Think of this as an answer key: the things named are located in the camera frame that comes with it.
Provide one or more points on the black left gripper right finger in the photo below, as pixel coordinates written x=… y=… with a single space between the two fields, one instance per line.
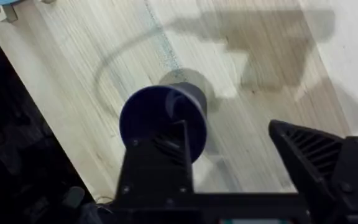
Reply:
x=328 y=165

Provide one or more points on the dark blue cup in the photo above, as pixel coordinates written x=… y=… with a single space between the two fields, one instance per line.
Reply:
x=154 y=112

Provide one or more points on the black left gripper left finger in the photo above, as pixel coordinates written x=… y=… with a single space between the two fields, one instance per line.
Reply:
x=157 y=168

